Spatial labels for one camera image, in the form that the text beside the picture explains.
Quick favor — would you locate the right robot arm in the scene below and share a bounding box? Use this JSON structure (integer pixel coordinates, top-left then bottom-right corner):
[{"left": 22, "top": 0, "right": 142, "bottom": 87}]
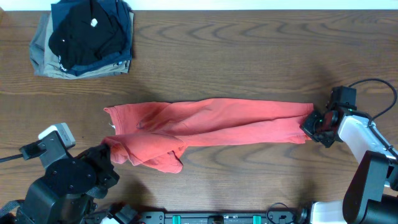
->
[{"left": 295, "top": 107, "right": 397, "bottom": 223}]

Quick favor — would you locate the navy folded garment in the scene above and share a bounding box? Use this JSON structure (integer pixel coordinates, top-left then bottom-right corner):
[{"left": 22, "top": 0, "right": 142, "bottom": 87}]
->
[{"left": 49, "top": 0, "right": 132, "bottom": 77}]

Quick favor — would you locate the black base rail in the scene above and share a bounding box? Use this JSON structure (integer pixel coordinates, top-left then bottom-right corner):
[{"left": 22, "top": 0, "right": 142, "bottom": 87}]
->
[{"left": 101, "top": 209, "right": 310, "bottom": 224}]

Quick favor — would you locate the coral red t-shirt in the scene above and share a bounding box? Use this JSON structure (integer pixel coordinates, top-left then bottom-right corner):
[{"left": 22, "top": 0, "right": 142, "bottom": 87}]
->
[{"left": 102, "top": 98, "right": 313, "bottom": 174}]

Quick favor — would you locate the khaki folded garment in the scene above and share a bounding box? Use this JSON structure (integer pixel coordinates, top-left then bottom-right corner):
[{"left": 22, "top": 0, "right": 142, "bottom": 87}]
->
[{"left": 44, "top": 14, "right": 131, "bottom": 80}]

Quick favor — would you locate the grey folded garment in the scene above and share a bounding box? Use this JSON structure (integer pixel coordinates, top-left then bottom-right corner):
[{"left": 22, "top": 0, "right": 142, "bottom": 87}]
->
[{"left": 29, "top": 13, "right": 49, "bottom": 77}]

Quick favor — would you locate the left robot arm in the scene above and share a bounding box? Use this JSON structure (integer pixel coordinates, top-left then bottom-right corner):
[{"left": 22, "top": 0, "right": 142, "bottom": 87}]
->
[{"left": 1, "top": 145, "right": 139, "bottom": 223}]

